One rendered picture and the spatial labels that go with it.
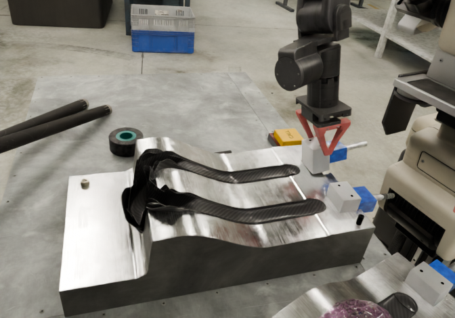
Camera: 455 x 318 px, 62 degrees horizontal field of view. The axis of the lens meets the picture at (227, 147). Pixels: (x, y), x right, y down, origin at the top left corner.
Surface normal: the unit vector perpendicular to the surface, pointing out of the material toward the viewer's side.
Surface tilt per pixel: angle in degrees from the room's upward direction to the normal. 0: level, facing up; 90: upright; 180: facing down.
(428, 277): 0
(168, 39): 91
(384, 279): 0
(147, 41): 91
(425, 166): 98
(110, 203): 0
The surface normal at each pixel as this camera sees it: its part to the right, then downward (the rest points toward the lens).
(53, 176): 0.10, -0.83
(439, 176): -0.88, 0.31
